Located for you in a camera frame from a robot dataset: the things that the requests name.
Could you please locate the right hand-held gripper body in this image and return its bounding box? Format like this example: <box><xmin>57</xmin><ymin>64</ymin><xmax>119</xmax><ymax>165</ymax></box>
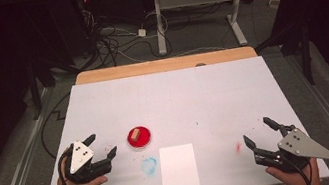
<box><xmin>249</xmin><ymin>117</ymin><xmax>329</xmax><ymax>180</ymax></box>

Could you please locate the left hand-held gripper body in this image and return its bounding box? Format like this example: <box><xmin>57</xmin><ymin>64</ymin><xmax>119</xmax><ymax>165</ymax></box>
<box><xmin>58</xmin><ymin>135</ymin><xmax>116</xmax><ymax>185</ymax></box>

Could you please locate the small wooden stamp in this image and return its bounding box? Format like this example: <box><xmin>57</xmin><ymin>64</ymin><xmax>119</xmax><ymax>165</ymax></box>
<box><xmin>129</xmin><ymin>127</ymin><xmax>143</xmax><ymax>142</ymax></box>

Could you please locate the round red ink pad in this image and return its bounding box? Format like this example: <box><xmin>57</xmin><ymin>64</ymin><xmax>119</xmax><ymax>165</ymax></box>
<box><xmin>125</xmin><ymin>123</ymin><xmax>154</xmax><ymax>152</ymax></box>

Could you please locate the white paper sheet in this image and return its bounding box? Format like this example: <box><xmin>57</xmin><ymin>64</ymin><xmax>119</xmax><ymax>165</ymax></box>
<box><xmin>155</xmin><ymin>141</ymin><xmax>202</xmax><ymax>185</ymax></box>

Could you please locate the person's right hand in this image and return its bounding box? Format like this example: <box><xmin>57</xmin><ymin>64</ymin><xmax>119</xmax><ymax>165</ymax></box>
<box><xmin>264</xmin><ymin>156</ymin><xmax>323</xmax><ymax>185</ymax></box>

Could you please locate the black metal stand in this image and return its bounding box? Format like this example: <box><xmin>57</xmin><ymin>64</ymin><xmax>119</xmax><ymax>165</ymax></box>
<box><xmin>22</xmin><ymin>55</ymin><xmax>63</xmax><ymax>123</ymax></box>
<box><xmin>250</xmin><ymin>14</ymin><xmax>320</xmax><ymax>94</ymax></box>

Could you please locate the large white board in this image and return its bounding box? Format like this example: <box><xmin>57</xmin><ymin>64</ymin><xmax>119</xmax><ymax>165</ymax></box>
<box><xmin>22</xmin><ymin>45</ymin><xmax>329</xmax><ymax>185</ymax></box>

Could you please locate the wooden table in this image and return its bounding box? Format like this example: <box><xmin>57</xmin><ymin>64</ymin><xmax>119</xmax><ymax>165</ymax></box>
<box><xmin>72</xmin><ymin>35</ymin><xmax>324</xmax><ymax>185</ymax></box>

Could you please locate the white power adapter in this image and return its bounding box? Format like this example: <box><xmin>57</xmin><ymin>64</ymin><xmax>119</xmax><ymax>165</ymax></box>
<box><xmin>136</xmin><ymin>27</ymin><xmax>148</xmax><ymax>39</ymax></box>

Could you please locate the small white box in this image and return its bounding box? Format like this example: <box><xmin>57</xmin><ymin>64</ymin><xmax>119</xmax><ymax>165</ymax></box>
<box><xmin>268</xmin><ymin>0</ymin><xmax>285</xmax><ymax>10</ymax></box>

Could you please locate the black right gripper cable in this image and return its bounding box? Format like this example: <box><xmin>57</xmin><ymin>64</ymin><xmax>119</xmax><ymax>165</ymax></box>
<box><xmin>282</xmin><ymin>149</ymin><xmax>314</xmax><ymax>185</ymax></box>

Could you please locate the black floor cable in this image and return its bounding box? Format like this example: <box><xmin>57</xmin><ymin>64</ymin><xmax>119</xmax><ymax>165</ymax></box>
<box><xmin>34</xmin><ymin>92</ymin><xmax>82</xmax><ymax>161</ymax></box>

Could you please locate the tangle of floor cables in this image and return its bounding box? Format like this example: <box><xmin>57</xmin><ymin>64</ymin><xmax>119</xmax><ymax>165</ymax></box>
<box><xmin>77</xmin><ymin>0</ymin><xmax>178</xmax><ymax>73</ymax></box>

